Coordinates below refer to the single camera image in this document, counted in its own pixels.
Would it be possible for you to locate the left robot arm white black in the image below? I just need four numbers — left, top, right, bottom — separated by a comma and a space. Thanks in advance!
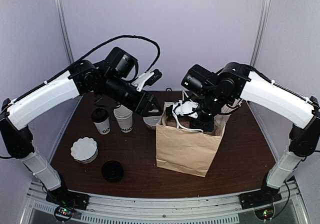
0, 47, 162, 206

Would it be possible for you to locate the right aluminium corner post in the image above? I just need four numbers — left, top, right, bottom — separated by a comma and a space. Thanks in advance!
250, 0, 271, 67

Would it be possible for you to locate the left aluminium corner post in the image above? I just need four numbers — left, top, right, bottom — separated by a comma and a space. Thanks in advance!
54, 0, 74, 64

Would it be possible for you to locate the brown paper bag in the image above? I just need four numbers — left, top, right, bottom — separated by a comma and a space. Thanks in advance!
155, 102, 229, 177

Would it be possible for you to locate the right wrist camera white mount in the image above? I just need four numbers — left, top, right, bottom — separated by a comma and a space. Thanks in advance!
164, 100, 199, 119

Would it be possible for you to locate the aluminium front rail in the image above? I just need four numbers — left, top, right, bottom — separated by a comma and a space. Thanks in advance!
18, 181, 310, 224

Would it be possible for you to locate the white paper coffee cup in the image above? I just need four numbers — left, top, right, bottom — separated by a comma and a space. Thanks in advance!
91, 117, 111, 135

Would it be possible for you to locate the white round ceramic bowl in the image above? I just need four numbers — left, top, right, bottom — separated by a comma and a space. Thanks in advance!
143, 116, 161, 130

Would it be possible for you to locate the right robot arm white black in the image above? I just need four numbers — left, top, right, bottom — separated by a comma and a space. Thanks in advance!
180, 62, 320, 205

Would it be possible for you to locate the white scalloped ceramic dish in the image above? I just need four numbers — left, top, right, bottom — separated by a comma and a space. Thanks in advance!
70, 137, 98, 164

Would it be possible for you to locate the aluminium corner post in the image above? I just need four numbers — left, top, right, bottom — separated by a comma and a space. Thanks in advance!
250, 0, 271, 67
54, 0, 74, 64

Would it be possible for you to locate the bundle of white wrapped straws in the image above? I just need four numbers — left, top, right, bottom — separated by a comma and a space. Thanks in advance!
219, 99, 243, 116

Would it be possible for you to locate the stack of black lids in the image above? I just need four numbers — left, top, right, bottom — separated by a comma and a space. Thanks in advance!
101, 160, 124, 183

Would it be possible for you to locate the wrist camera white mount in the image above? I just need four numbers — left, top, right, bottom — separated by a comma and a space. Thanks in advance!
164, 100, 199, 119
131, 69, 163, 92

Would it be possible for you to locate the black plastic cup lid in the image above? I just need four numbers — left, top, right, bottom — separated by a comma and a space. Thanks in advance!
91, 108, 109, 123

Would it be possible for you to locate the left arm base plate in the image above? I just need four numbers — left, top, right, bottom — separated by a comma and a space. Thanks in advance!
45, 189, 90, 210

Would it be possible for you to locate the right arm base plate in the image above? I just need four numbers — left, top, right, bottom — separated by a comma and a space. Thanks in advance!
238, 187, 282, 210

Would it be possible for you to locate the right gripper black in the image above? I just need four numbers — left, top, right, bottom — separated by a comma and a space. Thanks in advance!
190, 88, 230, 133

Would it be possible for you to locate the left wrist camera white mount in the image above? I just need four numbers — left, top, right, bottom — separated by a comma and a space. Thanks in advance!
131, 69, 163, 92

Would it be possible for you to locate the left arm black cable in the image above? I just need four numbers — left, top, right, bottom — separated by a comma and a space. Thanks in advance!
44, 34, 161, 84

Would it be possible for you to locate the stack of white paper cups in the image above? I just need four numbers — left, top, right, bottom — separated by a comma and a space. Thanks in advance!
113, 105, 133, 133

